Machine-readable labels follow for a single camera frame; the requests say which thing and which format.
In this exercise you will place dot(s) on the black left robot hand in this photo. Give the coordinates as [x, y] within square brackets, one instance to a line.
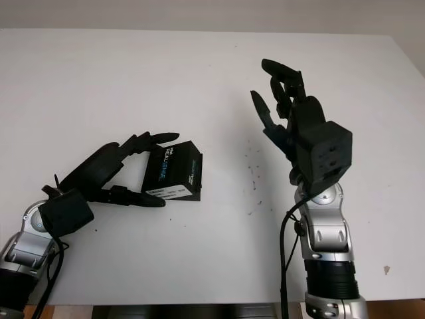
[96, 169]

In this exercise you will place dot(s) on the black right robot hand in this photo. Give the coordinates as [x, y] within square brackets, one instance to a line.
[305, 119]

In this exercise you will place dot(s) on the black RealSense box lid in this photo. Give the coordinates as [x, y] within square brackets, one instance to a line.
[169, 166]

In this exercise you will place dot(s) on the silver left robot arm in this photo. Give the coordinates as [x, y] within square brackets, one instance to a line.
[23, 246]

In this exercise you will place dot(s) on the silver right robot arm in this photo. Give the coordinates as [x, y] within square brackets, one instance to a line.
[328, 232]

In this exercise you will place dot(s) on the black box base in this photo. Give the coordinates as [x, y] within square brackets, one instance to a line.
[196, 198]

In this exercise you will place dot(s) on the dark robot torso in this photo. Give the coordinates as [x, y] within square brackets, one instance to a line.
[186, 310]

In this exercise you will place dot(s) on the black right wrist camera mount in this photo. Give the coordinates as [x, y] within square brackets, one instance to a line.
[327, 156]

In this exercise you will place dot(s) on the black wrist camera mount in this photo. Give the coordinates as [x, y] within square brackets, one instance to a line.
[327, 156]
[66, 212]

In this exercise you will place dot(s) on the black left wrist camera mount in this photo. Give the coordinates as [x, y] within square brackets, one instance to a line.
[66, 212]

